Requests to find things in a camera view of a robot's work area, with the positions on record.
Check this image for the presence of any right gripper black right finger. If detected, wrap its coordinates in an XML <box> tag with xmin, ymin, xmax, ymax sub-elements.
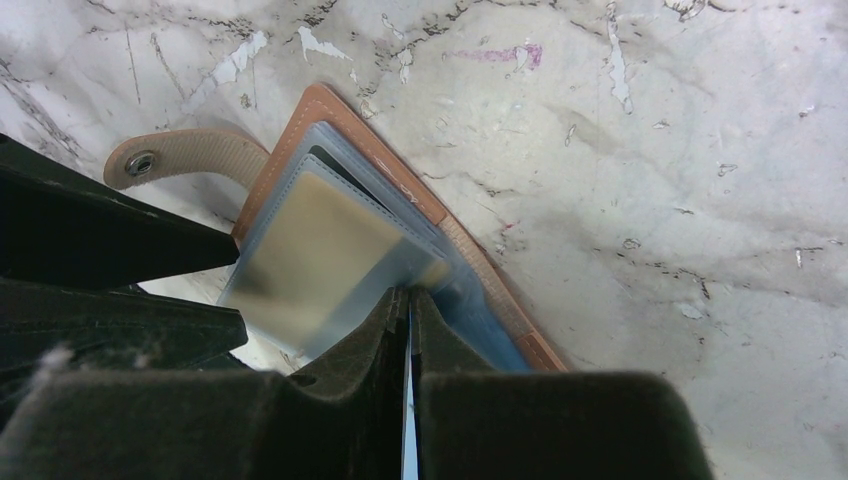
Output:
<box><xmin>409</xmin><ymin>288</ymin><xmax>712</xmax><ymax>479</ymax></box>

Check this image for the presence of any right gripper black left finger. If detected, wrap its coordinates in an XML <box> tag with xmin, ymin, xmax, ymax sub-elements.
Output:
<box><xmin>1</xmin><ymin>288</ymin><xmax>409</xmax><ymax>479</ymax></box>

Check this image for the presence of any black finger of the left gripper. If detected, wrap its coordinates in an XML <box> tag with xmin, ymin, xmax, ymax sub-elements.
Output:
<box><xmin>1</xmin><ymin>279</ymin><xmax>248</xmax><ymax>411</ymax></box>
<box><xmin>1</xmin><ymin>136</ymin><xmax>239</xmax><ymax>290</ymax></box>

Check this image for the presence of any brown leather card holder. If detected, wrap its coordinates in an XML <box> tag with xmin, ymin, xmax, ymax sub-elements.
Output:
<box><xmin>103</xmin><ymin>83</ymin><xmax>565</xmax><ymax>371</ymax></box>

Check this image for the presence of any gold card in holder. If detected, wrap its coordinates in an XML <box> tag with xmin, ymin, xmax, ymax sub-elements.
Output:
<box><xmin>226</xmin><ymin>172</ymin><xmax>451</xmax><ymax>356</ymax></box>

